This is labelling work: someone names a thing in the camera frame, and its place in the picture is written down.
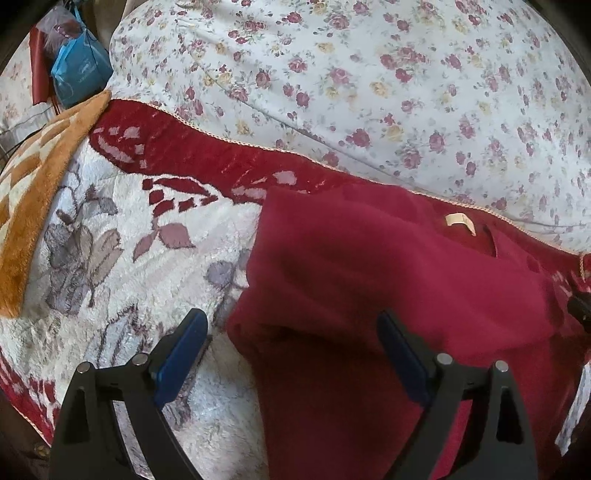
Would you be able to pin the floral print quilt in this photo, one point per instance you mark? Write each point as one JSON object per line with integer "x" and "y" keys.
{"x": 369, "y": 83}

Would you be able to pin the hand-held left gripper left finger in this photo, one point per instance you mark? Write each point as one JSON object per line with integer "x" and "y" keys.
{"x": 178, "y": 357}

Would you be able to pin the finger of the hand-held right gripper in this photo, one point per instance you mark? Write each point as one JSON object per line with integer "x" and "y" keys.
{"x": 581, "y": 307}

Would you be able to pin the red and white plush blanket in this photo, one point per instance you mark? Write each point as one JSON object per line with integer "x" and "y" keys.
{"x": 138, "y": 230}

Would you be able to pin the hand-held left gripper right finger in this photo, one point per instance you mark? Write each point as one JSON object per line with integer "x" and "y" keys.
{"x": 404, "y": 357}

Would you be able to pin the dark red garment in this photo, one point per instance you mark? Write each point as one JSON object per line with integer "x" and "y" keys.
{"x": 351, "y": 277}

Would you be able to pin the orange checkered plush blanket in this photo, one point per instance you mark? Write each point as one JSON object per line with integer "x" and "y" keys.
{"x": 32, "y": 207}

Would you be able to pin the dark red bag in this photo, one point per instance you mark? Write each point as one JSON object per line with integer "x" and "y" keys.
{"x": 41, "y": 60}

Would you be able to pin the blue plastic bag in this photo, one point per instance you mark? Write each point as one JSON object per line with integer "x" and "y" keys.
{"x": 78, "y": 69}

